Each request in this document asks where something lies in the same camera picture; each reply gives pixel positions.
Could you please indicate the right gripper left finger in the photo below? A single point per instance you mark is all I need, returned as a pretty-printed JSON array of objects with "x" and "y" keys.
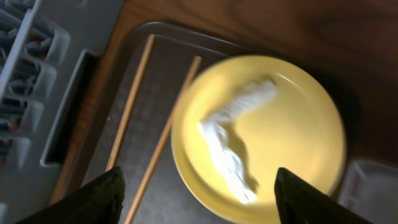
[{"x": 100, "y": 201}]

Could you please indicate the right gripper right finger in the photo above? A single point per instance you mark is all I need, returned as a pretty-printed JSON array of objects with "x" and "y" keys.
[{"x": 298, "y": 203}]

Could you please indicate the white napkin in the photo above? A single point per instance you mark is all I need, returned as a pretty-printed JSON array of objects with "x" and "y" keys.
[{"x": 213, "y": 130}]

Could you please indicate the wooden chopstick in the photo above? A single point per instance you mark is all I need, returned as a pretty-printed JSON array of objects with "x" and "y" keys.
[
  {"x": 161, "y": 142},
  {"x": 130, "y": 102}
]

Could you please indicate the clear plastic bin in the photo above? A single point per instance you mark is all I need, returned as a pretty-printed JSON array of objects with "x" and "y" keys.
[{"x": 370, "y": 191}]

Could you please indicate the dark brown serving tray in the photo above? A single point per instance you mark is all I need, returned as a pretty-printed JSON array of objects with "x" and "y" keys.
[{"x": 167, "y": 200}]

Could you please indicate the yellow plate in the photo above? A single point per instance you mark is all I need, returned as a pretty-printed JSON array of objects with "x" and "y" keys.
[{"x": 300, "y": 129}]

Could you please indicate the grey dish rack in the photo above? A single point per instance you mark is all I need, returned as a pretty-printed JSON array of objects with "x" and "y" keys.
[{"x": 44, "y": 48}]

